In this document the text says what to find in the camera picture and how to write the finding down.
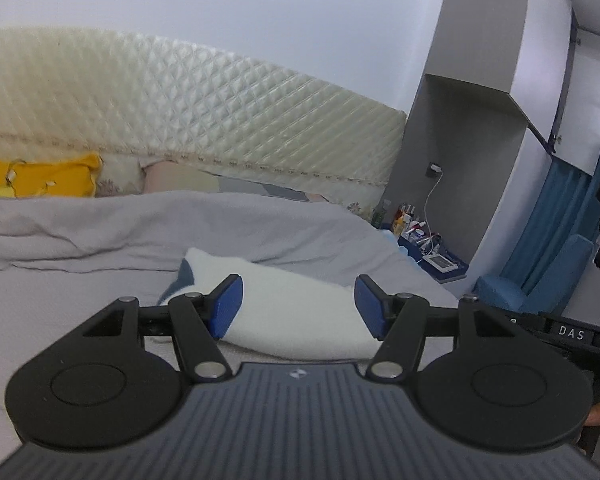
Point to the grey wardrobe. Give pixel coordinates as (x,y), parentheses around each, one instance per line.
(480,60)

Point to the cream sweater with blue stripes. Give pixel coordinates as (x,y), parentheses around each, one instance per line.
(305,310)

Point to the cream quilted headboard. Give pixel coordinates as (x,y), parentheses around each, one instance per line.
(180,100)

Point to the group of cosmetic bottles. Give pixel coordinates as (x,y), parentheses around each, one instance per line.
(405,217)

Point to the white desk clock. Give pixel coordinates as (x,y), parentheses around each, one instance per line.
(440,262)

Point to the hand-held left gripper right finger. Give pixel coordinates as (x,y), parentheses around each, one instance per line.
(372,305)

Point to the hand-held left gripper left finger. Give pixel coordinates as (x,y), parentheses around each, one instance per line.
(226,305)

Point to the blue armchair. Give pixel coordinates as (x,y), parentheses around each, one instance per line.
(555,270)

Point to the grey patchwork pillow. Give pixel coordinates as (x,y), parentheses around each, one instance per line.
(280,191)

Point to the floral pillow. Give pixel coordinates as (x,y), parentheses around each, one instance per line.
(120,180)

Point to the blue nightstand tray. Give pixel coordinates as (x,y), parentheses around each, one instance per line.
(452,275)

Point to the white phone charger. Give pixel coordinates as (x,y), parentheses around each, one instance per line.
(434,167)

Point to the blue curtain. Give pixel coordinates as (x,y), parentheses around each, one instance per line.
(555,200)

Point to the pink pillow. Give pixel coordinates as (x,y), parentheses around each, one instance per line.
(180,177)

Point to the yellow pillow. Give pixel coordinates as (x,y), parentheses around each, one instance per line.
(45,175)

